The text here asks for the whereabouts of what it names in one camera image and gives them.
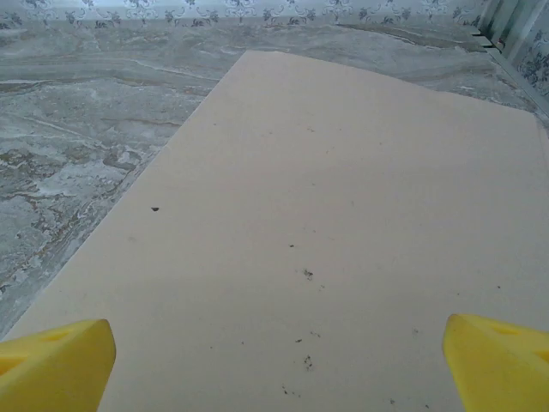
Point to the brown cardboard folder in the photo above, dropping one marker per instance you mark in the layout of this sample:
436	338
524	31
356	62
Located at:
321	193

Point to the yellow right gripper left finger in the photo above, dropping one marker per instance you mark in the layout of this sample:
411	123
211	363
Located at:
56	369

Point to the aluminium corner post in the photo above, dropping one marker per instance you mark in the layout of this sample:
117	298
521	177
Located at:
510	21

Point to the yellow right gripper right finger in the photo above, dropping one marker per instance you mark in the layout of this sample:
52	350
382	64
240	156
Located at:
502	369

